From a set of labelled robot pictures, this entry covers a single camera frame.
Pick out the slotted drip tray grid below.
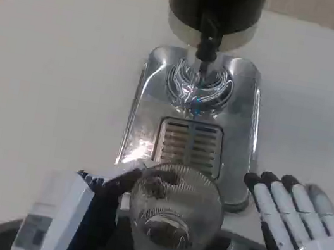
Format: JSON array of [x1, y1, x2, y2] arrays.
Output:
[[149, 115, 230, 182]]

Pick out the steel drip tray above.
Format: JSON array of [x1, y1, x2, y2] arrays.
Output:
[[110, 39, 273, 216]]

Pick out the black dispenser tap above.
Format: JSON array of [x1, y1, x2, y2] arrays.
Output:
[[193, 10, 227, 65]]

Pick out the black drink dispenser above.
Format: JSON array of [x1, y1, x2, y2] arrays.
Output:
[[159, 0, 268, 58]]

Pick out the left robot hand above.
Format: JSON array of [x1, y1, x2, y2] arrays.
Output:
[[10, 142, 151, 250]]

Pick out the clear ribbed glass cup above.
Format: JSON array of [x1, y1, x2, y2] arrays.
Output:
[[120, 156, 231, 250]]

